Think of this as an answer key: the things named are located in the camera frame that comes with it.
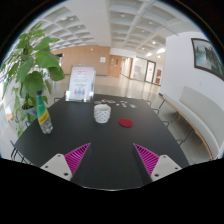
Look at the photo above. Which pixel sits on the clear acrylic sign stand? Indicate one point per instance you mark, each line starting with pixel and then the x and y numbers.
pixel 81 83

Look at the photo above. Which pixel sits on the long white bench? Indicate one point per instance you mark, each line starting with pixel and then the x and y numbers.
pixel 200 116

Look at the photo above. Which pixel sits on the green plastic drink bottle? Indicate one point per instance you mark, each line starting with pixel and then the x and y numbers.
pixel 43 115

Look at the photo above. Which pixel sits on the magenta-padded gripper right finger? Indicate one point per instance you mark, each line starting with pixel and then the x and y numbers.
pixel 149 159

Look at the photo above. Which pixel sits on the potted green leafy plant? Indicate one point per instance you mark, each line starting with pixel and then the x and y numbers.
pixel 31 81

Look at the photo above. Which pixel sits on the small round colourful sticker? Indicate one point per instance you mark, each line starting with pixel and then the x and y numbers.
pixel 97 102
pixel 104 100
pixel 111 101

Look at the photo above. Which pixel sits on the dark-framed glass door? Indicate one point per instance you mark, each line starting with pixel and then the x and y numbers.
pixel 150 71

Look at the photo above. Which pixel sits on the white dotted mug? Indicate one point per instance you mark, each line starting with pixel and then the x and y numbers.
pixel 102 114

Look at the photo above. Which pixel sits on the recessed ceiling lights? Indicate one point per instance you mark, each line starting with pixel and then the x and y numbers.
pixel 122 15

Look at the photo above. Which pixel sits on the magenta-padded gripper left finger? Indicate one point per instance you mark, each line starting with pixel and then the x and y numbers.
pixel 75 159

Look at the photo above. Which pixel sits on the dark-framed landscape painting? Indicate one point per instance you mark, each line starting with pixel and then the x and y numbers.
pixel 208 56

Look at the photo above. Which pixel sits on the small blue card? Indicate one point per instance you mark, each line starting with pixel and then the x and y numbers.
pixel 132 106

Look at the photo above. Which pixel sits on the flat round red coaster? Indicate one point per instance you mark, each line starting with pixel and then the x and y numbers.
pixel 126 122

